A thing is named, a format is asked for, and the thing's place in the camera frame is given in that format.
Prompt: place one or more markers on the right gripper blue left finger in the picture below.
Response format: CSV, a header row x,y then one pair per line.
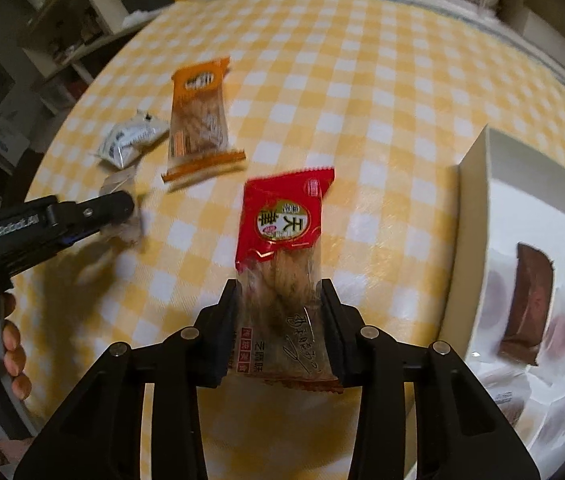
x,y
217,333

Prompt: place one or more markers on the silver grey snack packet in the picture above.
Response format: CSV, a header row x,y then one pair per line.
x,y
128,140

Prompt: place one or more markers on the orange snack stick packet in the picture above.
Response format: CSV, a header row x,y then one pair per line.
x,y
198,144

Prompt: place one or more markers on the mooncake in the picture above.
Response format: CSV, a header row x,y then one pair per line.
x,y
510,390

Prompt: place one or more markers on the red snack stick packet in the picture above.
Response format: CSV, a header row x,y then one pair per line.
x,y
280,337

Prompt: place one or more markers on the beige donut clear packet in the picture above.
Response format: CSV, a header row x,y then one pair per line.
x,y
553,425

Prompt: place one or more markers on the brown foil snack packet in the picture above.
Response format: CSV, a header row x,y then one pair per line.
x,y
530,306

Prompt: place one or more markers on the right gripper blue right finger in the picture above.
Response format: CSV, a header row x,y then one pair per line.
x,y
342,326

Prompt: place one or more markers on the pink donut clear packet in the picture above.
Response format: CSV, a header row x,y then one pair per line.
x,y
555,339

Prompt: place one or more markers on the small white box in shelf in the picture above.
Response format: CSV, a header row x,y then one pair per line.
x,y
540,33

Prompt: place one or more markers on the purple donut clear packet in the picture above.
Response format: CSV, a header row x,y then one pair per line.
x,y
497,301

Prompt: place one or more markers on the yellow white checkered blanket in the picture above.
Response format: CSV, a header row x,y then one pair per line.
x,y
390,95

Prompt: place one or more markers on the white shallow cardboard box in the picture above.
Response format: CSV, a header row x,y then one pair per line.
x,y
509,193

